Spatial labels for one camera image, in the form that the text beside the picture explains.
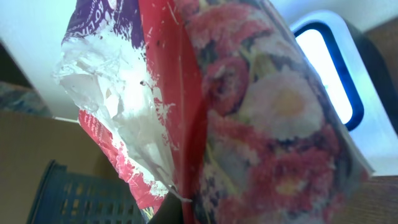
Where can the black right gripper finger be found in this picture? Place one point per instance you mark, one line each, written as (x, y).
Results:
(170, 212)

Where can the pink purple snack packet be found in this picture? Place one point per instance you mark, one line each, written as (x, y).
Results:
(212, 101)

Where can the white barcode scanner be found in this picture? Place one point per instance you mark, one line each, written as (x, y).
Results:
(357, 81)

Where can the grey plastic mesh basket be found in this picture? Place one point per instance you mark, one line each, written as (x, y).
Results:
(67, 197)

